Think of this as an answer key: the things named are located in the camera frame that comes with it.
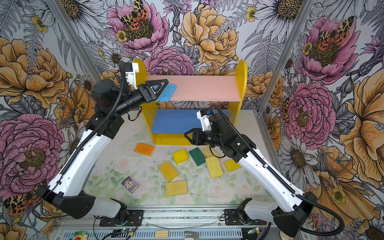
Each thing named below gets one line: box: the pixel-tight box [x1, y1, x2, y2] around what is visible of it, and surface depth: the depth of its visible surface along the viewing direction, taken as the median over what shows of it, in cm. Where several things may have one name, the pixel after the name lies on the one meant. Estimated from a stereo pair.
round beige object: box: [279, 230, 294, 240], surface depth 70 cm
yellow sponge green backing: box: [165, 180, 188, 197], surface depth 85 cm
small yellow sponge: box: [223, 159, 243, 173], surface depth 94 cm
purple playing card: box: [120, 175, 139, 194], surface depth 85 cm
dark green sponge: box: [188, 147, 206, 166], surface depth 96 cm
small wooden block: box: [154, 230, 169, 239], surface depth 72 cm
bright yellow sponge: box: [172, 148, 189, 164], surface depth 97 cm
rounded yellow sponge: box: [158, 160, 178, 183], surface depth 93 cm
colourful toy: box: [69, 230, 88, 240], surface depth 70 cm
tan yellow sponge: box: [202, 145, 219, 158], surface depth 98 cm
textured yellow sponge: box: [205, 156, 224, 179], surface depth 91 cm
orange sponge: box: [134, 143, 156, 156], surface depth 101 cm
